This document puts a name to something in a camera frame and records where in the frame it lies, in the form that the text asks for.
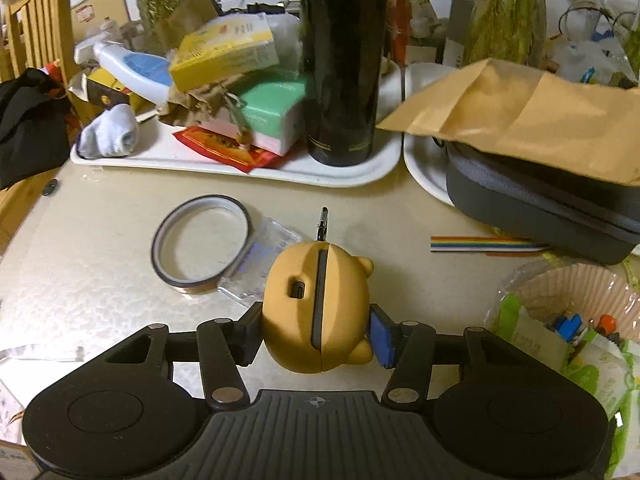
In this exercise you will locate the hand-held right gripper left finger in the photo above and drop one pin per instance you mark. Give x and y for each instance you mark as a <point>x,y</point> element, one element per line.
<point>251,334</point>

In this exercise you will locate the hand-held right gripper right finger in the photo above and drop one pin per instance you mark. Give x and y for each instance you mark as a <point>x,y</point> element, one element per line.
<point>382,340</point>

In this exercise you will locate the yellow bear case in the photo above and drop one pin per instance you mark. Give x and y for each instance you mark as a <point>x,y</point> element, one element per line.
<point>295,330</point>

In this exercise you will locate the clear plastic sleeve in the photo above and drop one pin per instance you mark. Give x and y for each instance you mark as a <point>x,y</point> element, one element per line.
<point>270,232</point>

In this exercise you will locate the green wipes packet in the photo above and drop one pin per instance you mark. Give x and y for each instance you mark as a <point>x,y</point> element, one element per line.
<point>605,385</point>
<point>530,340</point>

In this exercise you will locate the white plate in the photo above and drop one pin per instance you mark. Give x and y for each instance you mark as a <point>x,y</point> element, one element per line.
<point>422,165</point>

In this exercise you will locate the white rectangular tray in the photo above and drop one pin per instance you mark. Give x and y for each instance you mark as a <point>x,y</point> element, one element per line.
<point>175,161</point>

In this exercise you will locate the red packet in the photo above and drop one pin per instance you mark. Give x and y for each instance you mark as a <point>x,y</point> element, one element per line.
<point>210,145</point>

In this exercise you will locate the grey zip case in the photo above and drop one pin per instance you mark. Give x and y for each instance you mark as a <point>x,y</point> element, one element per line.
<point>525,200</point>

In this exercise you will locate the white plastic wrap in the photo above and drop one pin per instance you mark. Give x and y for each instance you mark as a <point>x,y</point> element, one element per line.
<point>30,352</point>

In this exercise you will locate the green and white box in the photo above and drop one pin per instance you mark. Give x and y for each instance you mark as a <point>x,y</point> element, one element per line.
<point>270,100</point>

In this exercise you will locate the crumpled brown paper bag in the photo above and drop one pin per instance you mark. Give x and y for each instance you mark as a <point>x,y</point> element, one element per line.
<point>200,101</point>

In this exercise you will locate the white sock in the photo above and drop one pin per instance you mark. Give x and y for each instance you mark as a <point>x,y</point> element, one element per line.
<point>112,132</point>

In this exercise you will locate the small black object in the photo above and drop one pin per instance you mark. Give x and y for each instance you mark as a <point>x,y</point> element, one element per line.
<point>51,187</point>

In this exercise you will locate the black thermos bottle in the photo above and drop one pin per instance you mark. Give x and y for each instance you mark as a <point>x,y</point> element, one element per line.
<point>340,85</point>

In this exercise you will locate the kraft paper envelope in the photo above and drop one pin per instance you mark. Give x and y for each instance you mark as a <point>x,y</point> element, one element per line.
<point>525,110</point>

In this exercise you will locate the black and yellow box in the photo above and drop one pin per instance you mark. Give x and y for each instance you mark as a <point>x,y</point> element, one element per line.
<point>102,97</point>

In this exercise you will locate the white bottle with blue label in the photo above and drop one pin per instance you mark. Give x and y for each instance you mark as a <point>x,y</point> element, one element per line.
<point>145,67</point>

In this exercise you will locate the white plastic packet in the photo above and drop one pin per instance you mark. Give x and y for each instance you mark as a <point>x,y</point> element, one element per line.
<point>285,35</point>

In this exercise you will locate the grey box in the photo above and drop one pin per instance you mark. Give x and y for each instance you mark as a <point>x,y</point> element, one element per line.
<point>457,45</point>

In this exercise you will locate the black cloth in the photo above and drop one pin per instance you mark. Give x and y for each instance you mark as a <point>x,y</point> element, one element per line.
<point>25,130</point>

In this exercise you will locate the white and green carton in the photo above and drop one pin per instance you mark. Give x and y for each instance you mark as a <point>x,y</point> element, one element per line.
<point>425,20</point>

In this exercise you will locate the black pouch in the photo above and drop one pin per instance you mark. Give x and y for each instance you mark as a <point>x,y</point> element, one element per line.
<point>270,7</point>

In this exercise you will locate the red toy figure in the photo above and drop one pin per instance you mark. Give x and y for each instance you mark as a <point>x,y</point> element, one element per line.
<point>54,71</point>

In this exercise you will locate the glass vase with green stems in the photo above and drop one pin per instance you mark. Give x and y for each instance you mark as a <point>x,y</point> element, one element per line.
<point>505,20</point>

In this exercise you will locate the white plastic bags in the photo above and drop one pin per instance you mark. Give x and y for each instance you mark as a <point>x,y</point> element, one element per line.
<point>590,55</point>

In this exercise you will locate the cardboard board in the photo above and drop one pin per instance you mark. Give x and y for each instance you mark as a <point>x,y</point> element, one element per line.
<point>112,0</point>

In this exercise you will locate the large wooden chair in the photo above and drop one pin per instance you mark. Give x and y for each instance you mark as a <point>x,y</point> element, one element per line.
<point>30,35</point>

